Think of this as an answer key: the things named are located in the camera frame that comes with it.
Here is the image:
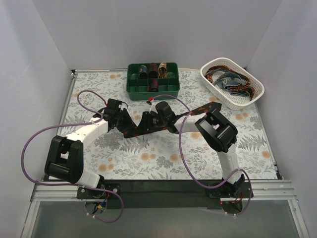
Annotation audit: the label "floral patterned table mat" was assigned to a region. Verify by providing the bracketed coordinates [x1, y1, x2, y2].
[59, 72, 277, 179]

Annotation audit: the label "white perforated plastic basket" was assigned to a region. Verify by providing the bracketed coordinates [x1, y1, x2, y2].
[200, 58, 264, 110]

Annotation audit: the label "gold patterned rolled tie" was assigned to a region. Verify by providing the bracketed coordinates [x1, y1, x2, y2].
[158, 62, 168, 78]

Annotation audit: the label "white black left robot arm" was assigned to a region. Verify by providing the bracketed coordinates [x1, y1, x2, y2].
[44, 99, 135, 198]

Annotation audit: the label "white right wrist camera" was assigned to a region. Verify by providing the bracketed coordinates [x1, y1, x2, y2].
[147, 97, 158, 115]

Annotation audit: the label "dark red rolled tie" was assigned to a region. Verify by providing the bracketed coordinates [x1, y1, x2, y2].
[148, 62, 158, 79]

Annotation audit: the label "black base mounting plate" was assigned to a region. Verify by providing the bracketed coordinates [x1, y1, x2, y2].
[76, 179, 257, 210]

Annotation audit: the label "green compartment organizer tray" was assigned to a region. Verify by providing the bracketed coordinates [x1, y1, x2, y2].
[126, 62, 180, 101]

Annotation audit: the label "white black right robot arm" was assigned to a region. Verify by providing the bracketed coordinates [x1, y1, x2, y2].
[132, 101, 246, 197]

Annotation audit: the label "black tie orange flowers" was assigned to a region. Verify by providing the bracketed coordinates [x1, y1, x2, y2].
[122, 101, 222, 139]

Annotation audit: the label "red navy striped rolled tie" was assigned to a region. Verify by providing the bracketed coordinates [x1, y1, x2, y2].
[148, 78, 159, 92]

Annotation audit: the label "tangled ties in basket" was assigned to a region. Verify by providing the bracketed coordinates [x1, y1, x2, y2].
[204, 65, 255, 100]

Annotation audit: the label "navy patterned rolled tie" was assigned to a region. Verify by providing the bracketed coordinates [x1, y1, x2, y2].
[138, 64, 148, 79]

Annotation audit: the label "aluminium front frame rail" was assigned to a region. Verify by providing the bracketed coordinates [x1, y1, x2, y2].
[22, 179, 309, 238]

